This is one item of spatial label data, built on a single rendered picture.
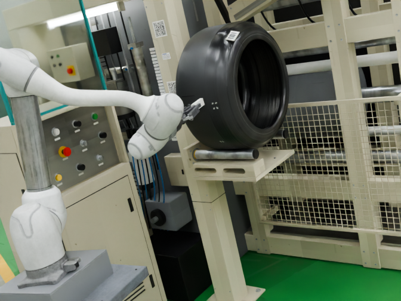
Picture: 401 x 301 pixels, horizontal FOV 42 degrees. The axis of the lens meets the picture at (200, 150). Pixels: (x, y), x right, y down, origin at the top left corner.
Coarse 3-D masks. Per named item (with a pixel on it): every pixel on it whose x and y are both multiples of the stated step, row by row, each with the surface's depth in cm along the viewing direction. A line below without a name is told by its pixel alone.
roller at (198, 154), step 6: (198, 150) 250; (204, 150) 248; (210, 150) 245; (216, 150) 243; (222, 150) 241; (228, 150) 239; (234, 150) 237; (240, 150) 234; (246, 150) 232; (252, 150) 230; (198, 156) 249; (204, 156) 247; (210, 156) 245; (216, 156) 243; (222, 156) 241; (228, 156) 238; (234, 156) 236; (240, 156) 234; (246, 156) 232; (252, 156) 230
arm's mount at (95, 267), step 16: (80, 256) 205; (96, 256) 200; (80, 272) 192; (96, 272) 199; (112, 272) 207; (0, 288) 197; (16, 288) 192; (32, 288) 187; (48, 288) 183; (64, 288) 185; (80, 288) 191
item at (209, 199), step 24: (144, 0) 246; (168, 0) 242; (168, 24) 243; (168, 48) 248; (168, 72) 253; (192, 192) 271; (216, 192) 269; (216, 216) 269; (216, 240) 273; (216, 264) 279; (240, 264) 285; (216, 288) 286; (240, 288) 285
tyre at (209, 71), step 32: (224, 32) 222; (256, 32) 230; (192, 64) 223; (224, 64) 215; (256, 64) 263; (192, 96) 222; (224, 96) 215; (256, 96) 268; (288, 96) 253; (192, 128) 231; (224, 128) 221; (256, 128) 229
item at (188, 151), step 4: (192, 144) 253; (196, 144) 253; (200, 144) 256; (184, 148) 249; (188, 148) 248; (192, 148) 251; (196, 148) 252; (200, 148) 256; (204, 148) 258; (208, 148) 260; (212, 148) 263; (184, 152) 249; (188, 152) 248; (192, 152) 250; (184, 156) 250; (188, 156) 248; (192, 156) 250; (188, 160) 249; (192, 160) 250; (196, 160) 252; (188, 164) 250; (192, 164) 250
